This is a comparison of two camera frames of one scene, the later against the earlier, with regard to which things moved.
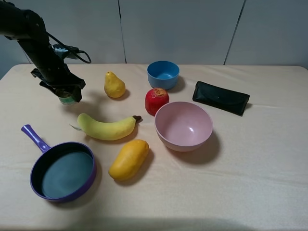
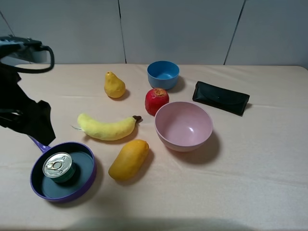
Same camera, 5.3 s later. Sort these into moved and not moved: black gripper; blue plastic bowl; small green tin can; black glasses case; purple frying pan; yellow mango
Moved: black gripper; small green tin can
Not moved: blue plastic bowl; purple frying pan; black glasses case; yellow mango
